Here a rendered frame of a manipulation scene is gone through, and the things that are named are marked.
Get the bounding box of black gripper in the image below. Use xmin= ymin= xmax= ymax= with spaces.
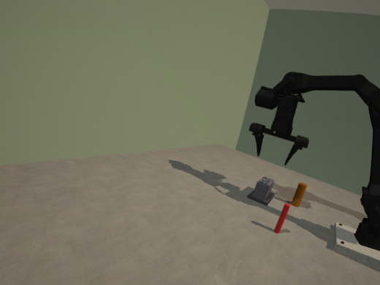
xmin=249 ymin=111 xmax=309 ymax=165

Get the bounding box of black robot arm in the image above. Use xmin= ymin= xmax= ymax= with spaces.
xmin=255 ymin=72 xmax=380 ymax=251

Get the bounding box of orange cylinder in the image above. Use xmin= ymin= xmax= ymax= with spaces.
xmin=291 ymin=183 xmax=307 ymax=207

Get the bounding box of red peg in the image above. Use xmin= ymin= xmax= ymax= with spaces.
xmin=274 ymin=203 xmax=290 ymax=233

